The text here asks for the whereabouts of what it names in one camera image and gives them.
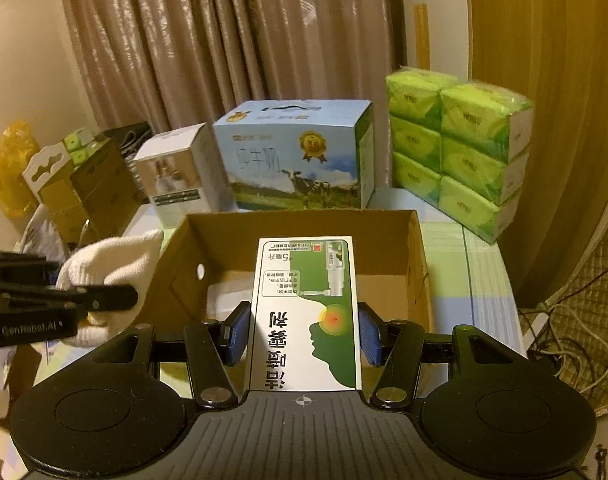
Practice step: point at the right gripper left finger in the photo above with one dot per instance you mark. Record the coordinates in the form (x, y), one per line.
(211, 347)

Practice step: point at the white knitted cloth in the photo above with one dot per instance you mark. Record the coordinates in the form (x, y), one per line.
(129, 260)

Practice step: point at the brown cardboard box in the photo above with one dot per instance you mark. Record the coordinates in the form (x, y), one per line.
(204, 252)

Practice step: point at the green white spray box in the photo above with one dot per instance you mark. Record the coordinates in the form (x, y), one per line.
(304, 333)

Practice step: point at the white product box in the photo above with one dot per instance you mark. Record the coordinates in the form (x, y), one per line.
(183, 173)

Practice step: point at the quilted brown chair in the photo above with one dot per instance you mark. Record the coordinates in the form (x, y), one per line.
(569, 330)

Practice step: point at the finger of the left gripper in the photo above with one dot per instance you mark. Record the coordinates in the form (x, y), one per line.
(101, 298)

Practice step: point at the yellow plastic bag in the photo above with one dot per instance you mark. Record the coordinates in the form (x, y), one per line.
(17, 147)

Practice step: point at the beige curtain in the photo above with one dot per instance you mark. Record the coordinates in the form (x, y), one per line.
(172, 63)

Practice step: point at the silver plastic bag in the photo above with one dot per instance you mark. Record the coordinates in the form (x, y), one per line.
(41, 237)

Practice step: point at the green tissue pack stack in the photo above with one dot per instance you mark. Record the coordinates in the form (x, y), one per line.
(462, 147)

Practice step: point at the blue milk carton box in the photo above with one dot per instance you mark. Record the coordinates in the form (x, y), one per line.
(299, 154)

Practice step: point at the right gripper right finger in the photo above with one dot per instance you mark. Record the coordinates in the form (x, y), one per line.
(395, 347)

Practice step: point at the brown carton on floor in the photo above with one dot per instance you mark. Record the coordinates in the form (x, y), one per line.
(96, 199)

